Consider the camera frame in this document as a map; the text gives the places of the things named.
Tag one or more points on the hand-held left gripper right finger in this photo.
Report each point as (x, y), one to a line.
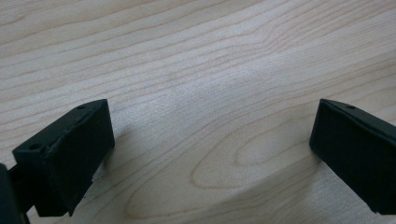
(358, 149)

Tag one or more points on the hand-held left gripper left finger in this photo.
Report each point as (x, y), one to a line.
(67, 155)

